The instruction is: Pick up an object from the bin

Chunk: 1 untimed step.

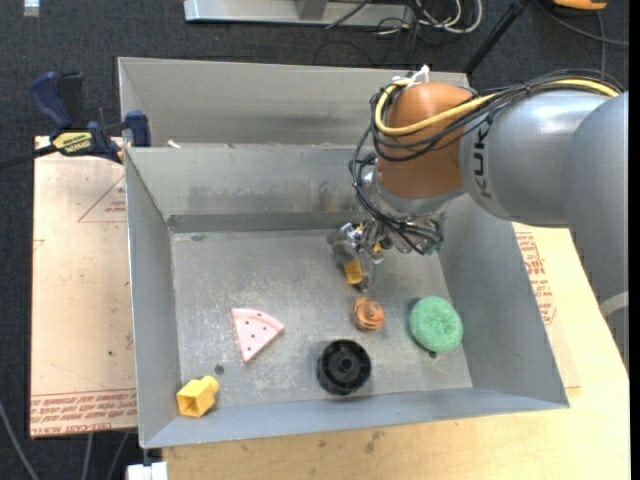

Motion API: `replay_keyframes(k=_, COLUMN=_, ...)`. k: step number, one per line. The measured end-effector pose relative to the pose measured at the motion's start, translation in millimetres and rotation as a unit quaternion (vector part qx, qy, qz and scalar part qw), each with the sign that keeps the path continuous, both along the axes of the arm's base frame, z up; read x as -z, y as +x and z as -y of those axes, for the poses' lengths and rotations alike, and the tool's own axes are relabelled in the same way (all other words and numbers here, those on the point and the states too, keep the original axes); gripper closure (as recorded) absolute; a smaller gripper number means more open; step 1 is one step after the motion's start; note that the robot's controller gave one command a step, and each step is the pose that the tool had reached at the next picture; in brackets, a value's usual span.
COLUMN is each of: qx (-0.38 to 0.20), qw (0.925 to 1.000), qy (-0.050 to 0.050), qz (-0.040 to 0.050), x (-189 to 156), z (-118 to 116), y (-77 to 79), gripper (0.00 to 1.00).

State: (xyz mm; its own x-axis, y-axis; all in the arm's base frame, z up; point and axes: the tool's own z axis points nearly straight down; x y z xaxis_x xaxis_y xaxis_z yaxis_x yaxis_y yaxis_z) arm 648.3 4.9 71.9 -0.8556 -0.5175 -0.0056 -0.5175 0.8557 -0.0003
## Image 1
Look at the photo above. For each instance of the brown cardboard board red print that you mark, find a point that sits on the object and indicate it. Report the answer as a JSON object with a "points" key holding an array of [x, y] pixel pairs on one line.
{"points": [[80, 278]]}

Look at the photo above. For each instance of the orange striped toy animal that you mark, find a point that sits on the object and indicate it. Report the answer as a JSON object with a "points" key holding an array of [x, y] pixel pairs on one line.
{"points": [[368, 314]]}

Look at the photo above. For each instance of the grey metal bin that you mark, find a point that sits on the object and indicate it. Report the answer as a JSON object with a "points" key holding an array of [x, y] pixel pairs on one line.
{"points": [[280, 278]]}

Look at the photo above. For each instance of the green round scouring sponge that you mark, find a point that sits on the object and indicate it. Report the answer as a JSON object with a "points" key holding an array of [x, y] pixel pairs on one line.
{"points": [[435, 324]]}

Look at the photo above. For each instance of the black round plastic spool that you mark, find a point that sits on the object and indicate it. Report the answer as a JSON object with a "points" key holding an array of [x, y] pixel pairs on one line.
{"points": [[344, 367]]}

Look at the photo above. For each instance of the pink wedge toy slice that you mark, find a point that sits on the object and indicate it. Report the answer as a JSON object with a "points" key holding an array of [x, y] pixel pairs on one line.
{"points": [[252, 330]]}

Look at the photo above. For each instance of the small yellow block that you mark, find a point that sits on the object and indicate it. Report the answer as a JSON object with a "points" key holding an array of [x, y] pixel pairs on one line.
{"points": [[353, 271]]}

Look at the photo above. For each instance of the yellow square block with peg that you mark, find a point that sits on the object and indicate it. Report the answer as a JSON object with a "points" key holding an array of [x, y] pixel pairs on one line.
{"points": [[195, 398]]}

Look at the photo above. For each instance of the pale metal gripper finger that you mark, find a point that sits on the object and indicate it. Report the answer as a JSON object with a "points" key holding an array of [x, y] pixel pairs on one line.
{"points": [[340, 254], [372, 273]]}

